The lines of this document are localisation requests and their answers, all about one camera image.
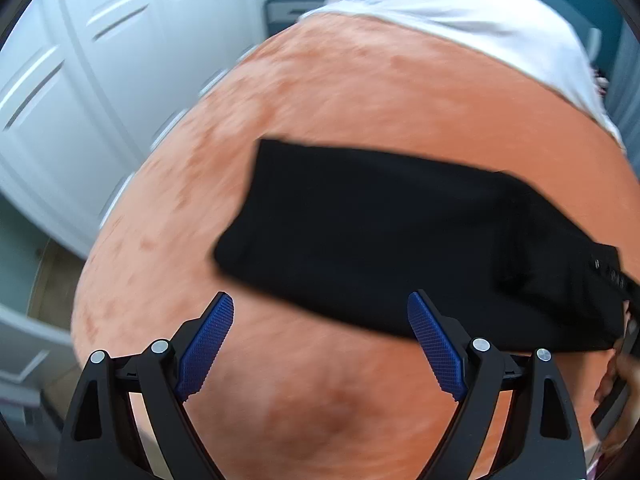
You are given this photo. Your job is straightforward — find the black pants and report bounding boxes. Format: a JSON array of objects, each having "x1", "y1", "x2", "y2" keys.
[{"x1": 213, "y1": 139, "x2": 625, "y2": 352}]

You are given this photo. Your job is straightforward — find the person's right hand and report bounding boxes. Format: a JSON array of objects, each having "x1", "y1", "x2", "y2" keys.
[{"x1": 590, "y1": 309, "x2": 638, "y2": 442}]

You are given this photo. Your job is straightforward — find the orange velvet bed cover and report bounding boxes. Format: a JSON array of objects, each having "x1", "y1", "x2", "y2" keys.
[{"x1": 72, "y1": 14, "x2": 639, "y2": 479}]

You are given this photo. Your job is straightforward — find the white panelled wardrobe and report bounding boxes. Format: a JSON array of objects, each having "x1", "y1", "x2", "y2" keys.
[{"x1": 1, "y1": 0, "x2": 267, "y2": 256}]

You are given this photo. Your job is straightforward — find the white bed sheet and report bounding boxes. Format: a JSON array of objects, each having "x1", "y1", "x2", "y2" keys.
[{"x1": 319, "y1": 0, "x2": 623, "y2": 142}]

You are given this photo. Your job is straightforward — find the grey bedside table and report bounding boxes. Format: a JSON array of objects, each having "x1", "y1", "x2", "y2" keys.
[{"x1": 264, "y1": 0, "x2": 326, "y2": 37}]

